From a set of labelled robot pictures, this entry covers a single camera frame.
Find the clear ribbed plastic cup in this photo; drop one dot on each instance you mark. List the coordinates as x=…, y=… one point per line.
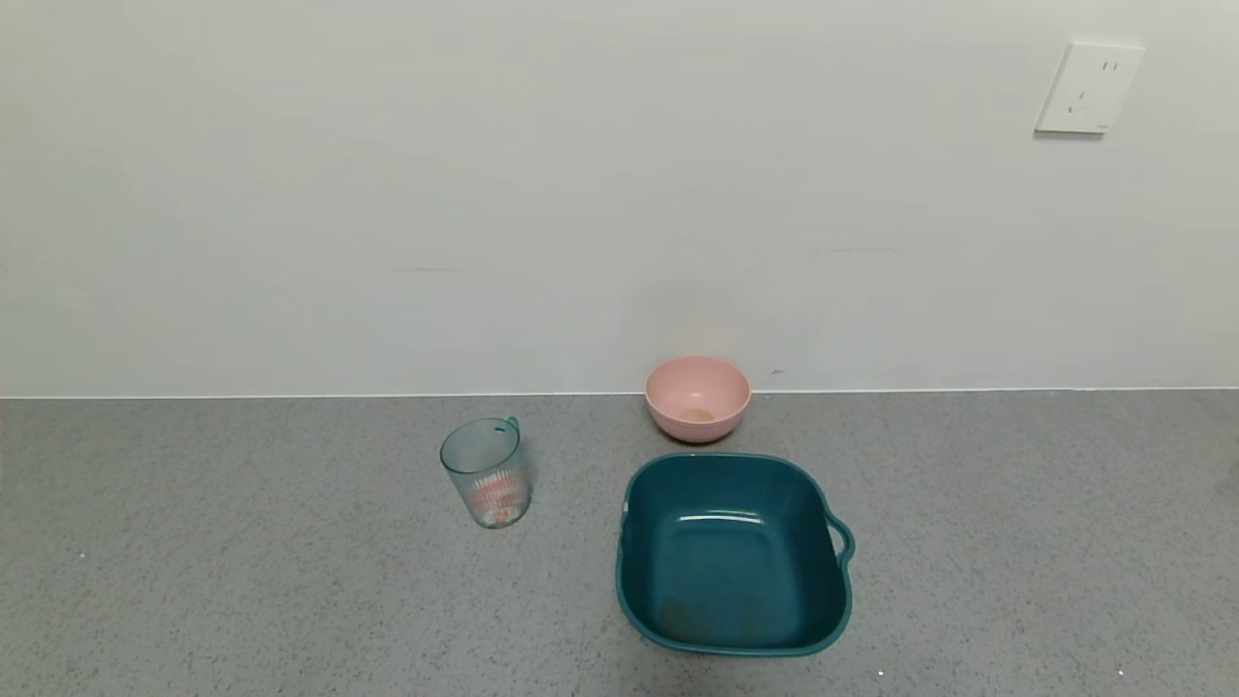
x=484, y=455

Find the white wall power socket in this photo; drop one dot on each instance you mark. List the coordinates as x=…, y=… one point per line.
x=1089, y=87

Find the teal square plastic basin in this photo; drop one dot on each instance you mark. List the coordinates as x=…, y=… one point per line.
x=731, y=571

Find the pink plastic bowl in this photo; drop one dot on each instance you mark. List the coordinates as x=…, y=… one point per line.
x=697, y=397

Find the red and white solid pieces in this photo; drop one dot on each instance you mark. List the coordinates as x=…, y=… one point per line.
x=498, y=499

